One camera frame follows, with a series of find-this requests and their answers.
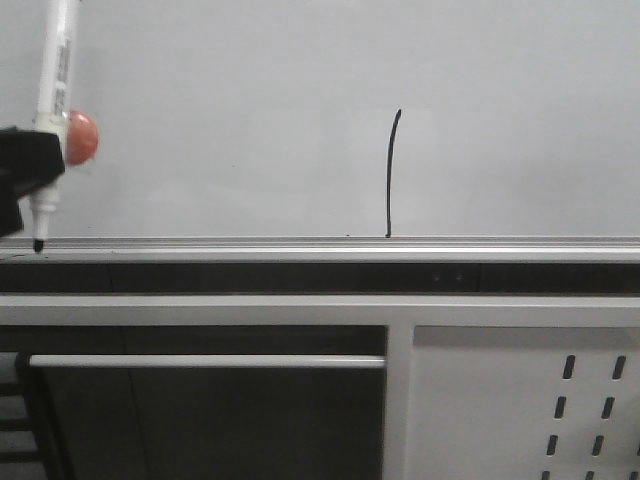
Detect white perforated pegboard panel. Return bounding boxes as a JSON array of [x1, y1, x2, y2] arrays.
[[406, 326, 639, 479]]

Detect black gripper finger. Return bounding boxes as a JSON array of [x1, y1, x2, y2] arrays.
[[1, 127, 65, 237]]

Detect black chair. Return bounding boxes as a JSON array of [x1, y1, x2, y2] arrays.
[[1, 352, 66, 479]]

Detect whiteboard with aluminium frame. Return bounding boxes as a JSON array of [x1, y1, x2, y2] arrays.
[[0, 0, 640, 265]]

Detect white horizontal rod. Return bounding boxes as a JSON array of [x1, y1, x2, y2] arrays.
[[29, 354, 386, 369]]

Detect white metal stand frame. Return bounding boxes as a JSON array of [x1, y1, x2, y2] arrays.
[[1, 295, 639, 479]]

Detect red round magnet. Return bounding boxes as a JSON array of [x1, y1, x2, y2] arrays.
[[65, 110, 100, 166]]

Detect white whiteboard marker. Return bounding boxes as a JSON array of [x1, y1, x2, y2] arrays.
[[30, 0, 81, 253]]

